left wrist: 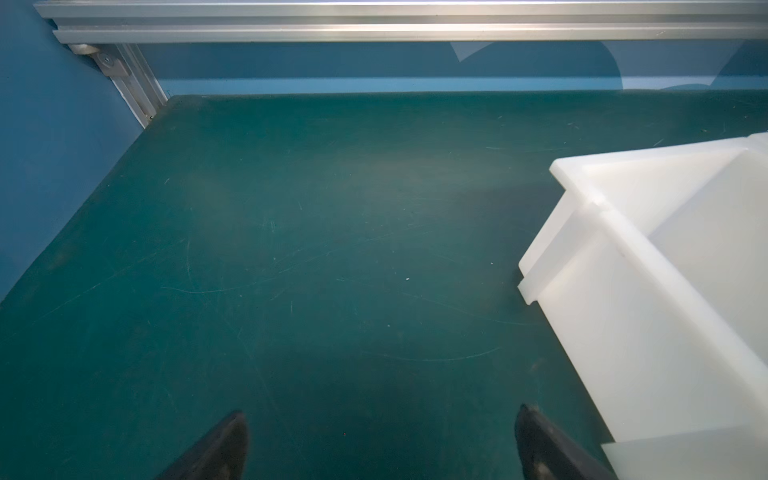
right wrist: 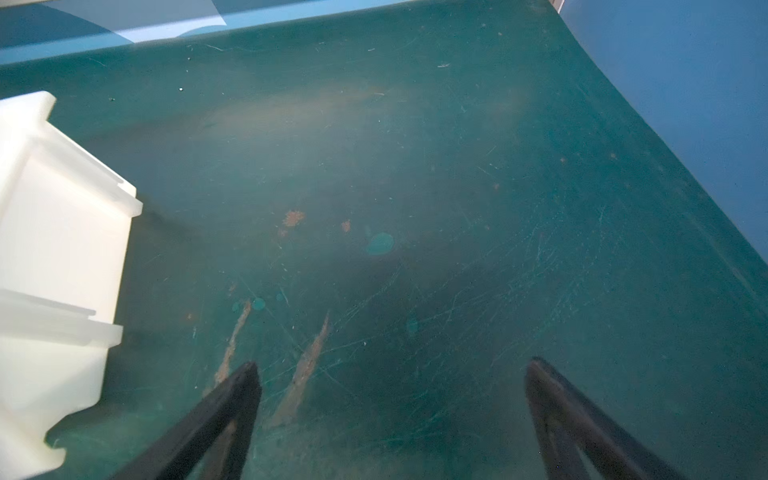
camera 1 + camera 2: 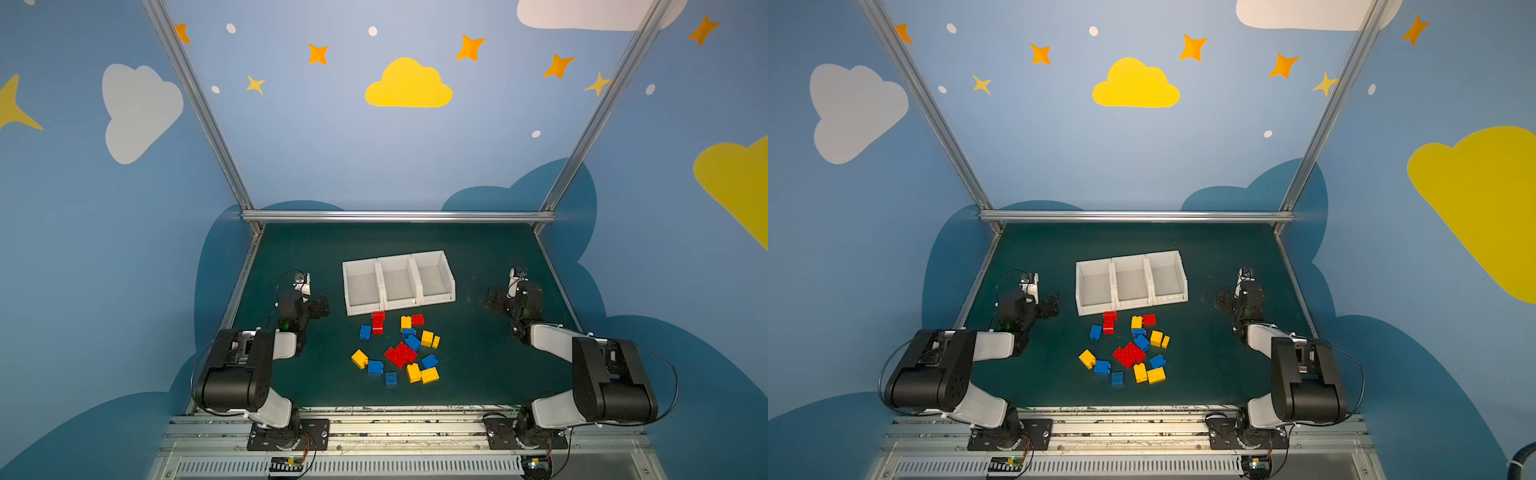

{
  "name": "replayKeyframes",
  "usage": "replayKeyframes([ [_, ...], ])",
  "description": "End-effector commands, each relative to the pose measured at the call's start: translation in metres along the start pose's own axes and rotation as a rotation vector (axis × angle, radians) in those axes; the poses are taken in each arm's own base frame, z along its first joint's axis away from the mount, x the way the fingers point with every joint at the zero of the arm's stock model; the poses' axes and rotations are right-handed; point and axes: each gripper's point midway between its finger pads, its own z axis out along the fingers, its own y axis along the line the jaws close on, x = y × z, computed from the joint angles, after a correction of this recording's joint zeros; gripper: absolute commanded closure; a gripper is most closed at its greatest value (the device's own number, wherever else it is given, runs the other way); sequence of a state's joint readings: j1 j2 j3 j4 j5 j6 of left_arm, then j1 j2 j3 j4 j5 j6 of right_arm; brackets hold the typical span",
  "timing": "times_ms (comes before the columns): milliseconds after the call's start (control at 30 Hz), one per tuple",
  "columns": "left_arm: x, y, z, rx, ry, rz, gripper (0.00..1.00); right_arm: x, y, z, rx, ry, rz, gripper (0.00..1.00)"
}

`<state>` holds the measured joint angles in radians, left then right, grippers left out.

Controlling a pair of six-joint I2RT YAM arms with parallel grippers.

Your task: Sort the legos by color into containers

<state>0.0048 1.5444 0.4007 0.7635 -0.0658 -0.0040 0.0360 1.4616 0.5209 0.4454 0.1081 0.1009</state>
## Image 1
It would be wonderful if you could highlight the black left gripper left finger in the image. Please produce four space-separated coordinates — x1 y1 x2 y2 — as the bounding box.
156 410 249 480

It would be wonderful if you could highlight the aluminium left frame post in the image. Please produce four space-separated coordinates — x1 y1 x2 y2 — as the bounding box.
68 44 168 128

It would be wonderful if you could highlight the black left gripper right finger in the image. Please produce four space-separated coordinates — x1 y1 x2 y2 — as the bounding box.
514 404 616 480

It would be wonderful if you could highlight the green table mat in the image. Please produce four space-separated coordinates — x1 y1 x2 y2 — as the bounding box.
1 91 767 479

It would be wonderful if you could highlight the aluminium back frame rail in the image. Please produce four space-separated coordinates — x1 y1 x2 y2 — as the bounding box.
34 1 767 44

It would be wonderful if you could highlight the white left plastic bin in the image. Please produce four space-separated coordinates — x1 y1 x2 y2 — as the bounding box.
519 133 767 479

